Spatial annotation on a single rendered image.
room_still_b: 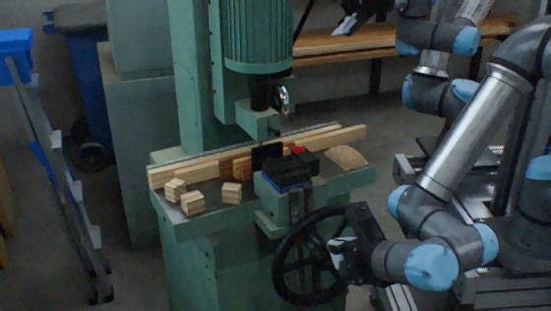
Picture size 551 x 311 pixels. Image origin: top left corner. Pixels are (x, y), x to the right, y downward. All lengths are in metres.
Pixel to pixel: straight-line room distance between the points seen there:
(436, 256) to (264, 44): 0.65
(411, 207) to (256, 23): 0.55
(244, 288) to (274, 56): 0.64
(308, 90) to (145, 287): 2.29
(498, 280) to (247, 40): 0.84
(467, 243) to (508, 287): 0.49
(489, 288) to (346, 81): 3.09
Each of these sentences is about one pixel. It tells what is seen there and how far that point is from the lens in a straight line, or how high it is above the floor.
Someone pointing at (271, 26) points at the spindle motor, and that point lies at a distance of 1.25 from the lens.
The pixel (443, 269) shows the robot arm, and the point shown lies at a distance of 0.89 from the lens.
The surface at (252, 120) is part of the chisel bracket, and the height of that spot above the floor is 1.05.
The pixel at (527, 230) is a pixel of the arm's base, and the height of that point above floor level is 0.88.
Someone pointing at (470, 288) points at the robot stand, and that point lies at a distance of 1.39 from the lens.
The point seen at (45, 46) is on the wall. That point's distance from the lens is 3.71.
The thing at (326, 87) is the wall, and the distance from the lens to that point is 4.23.
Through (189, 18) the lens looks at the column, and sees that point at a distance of 1.47.
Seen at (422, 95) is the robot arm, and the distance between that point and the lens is 1.74.
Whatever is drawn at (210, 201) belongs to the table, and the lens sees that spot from 1.32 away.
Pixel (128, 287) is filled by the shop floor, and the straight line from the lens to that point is 2.48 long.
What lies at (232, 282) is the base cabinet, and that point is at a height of 0.66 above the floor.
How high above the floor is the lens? 1.63
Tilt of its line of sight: 28 degrees down
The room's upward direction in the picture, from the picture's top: straight up
